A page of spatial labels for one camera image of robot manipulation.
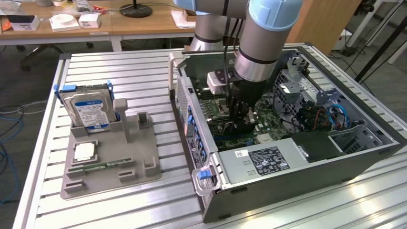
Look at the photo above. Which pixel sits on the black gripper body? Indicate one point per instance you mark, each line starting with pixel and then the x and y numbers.
pixel 250 91

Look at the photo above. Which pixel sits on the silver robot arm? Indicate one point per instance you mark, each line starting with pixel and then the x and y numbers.
pixel 260 35

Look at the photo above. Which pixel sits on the CPU socket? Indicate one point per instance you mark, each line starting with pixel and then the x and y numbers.
pixel 220 107

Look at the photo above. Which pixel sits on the black RAM slot bank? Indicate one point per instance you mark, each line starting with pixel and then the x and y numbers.
pixel 202 93
pixel 218 121

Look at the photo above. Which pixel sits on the green motherboard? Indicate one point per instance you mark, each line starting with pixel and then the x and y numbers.
pixel 270 128

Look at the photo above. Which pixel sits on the silver chipset heatsink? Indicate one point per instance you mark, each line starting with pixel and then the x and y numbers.
pixel 263 138

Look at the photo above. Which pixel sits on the silver drive cage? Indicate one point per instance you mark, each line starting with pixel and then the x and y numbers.
pixel 291 90

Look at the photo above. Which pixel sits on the grey power supply unit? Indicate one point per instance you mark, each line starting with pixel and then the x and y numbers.
pixel 238 167

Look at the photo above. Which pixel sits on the black plastic shroud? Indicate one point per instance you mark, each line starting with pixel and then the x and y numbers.
pixel 315 148

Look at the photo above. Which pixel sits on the blue case latch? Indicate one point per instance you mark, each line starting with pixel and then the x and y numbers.
pixel 204 174

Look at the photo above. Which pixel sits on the black open PC case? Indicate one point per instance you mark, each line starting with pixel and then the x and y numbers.
pixel 318 183

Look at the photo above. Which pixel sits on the grey disk bay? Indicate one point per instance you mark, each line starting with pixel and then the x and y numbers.
pixel 356 140

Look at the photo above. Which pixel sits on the white paper booklet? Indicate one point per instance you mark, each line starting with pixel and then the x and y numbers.
pixel 180 20

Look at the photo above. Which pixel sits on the wooden cabinet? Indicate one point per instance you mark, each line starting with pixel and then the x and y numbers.
pixel 324 23

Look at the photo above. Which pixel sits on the black slanted pole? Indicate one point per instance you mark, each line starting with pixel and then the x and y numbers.
pixel 382 51

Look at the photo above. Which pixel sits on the hard disk with blue carrier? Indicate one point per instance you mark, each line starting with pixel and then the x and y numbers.
pixel 87 112

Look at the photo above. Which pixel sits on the black lamp base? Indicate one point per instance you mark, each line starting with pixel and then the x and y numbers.
pixel 135 12

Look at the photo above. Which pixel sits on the grey parts rack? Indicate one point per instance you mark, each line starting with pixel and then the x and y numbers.
pixel 108 181

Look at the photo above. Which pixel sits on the green RAM stick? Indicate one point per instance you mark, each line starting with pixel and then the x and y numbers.
pixel 95 166

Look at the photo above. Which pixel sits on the silver CPU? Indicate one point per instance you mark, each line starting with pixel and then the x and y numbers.
pixel 84 152

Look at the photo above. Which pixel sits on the small white box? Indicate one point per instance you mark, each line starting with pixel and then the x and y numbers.
pixel 88 21

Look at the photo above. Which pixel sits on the clear plastic bag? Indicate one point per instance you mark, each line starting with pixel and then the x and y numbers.
pixel 84 5

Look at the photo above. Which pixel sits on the white square bowl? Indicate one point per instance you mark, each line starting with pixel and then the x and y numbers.
pixel 64 22

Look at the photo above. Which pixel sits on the black office chair base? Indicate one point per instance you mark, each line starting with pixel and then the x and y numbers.
pixel 38 51

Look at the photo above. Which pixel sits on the wooden desk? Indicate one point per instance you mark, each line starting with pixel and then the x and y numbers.
pixel 42 34

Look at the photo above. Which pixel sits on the grey cup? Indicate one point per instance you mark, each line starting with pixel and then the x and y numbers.
pixel 43 3

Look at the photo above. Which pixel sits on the white box with black top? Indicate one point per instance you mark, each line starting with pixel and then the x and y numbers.
pixel 23 22

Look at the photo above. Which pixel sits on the orange box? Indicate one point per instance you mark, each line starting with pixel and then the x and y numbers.
pixel 4 25

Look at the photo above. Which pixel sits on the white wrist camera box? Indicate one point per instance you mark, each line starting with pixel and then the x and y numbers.
pixel 216 83

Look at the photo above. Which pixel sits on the white table frame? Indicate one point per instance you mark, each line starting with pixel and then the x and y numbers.
pixel 368 33

